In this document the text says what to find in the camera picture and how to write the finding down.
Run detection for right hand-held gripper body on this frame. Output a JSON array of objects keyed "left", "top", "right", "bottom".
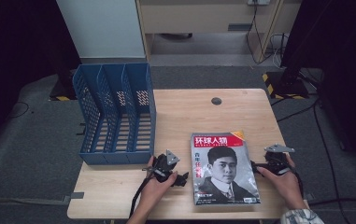
[{"left": 263, "top": 143, "right": 296, "bottom": 176}]

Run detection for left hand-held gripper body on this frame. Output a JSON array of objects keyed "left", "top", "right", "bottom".
[{"left": 141, "top": 148, "right": 181, "bottom": 184}]

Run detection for portrait magazine with red title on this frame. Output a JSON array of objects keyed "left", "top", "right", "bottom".
[{"left": 190, "top": 130, "right": 262, "bottom": 206}]

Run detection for blue plastic file rack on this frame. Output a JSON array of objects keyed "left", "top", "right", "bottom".
[{"left": 72, "top": 62, "right": 157, "bottom": 166}]

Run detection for person's left hand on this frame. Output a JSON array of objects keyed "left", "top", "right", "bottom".
[{"left": 138, "top": 156, "right": 178, "bottom": 206}]

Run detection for person's right hand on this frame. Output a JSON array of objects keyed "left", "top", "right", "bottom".
[{"left": 256, "top": 155, "right": 306, "bottom": 210}]

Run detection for black stand with striped base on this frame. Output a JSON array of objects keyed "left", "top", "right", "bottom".
[{"left": 263, "top": 0, "right": 310, "bottom": 101}]

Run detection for black stand base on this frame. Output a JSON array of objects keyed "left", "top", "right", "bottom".
[{"left": 48, "top": 69, "right": 78, "bottom": 102}]

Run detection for dark object under desk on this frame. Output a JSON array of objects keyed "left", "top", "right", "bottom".
[{"left": 159, "top": 32, "right": 194, "bottom": 40}]

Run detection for black curtain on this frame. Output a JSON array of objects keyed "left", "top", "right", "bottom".
[
  {"left": 279, "top": 0, "right": 356, "bottom": 171},
  {"left": 0, "top": 0, "right": 82, "bottom": 160}
]

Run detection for white cabinet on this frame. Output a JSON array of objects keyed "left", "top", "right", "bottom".
[{"left": 56, "top": 0, "right": 147, "bottom": 60}]

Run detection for beige wooden desk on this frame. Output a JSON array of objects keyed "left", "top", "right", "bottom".
[{"left": 135, "top": 0, "right": 303, "bottom": 63}]

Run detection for right hand-held gripper cable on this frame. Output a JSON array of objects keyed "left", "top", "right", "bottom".
[{"left": 289, "top": 167, "right": 305, "bottom": 199}]

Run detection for short black floor cable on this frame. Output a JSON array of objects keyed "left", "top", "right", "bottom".
[{"left": 275, "top": 104, "right": 319, "bottom": 123}]

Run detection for long black floor cable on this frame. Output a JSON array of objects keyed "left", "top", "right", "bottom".
[{"left": 312, "top": 99, "right": 343, "bottom": 208}]

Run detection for thick black floor cable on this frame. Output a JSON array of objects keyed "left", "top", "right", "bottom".
[{"left": 307, "top": 198, "right": 356, "bottom": 207}]

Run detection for white cable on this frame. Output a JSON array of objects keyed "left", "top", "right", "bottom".
[{"left": 268, "top": 33, "right": 290, "bottom": 69}]

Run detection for thin black floor cable loop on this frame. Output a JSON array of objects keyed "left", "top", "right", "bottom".
[{"left": 8, "top": 101, "right": 30, "bottom": 119}]

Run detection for black power cable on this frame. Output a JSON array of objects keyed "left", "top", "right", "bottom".
[{"left": 245, "top": 4, "right": 275, "bottom": 65}]

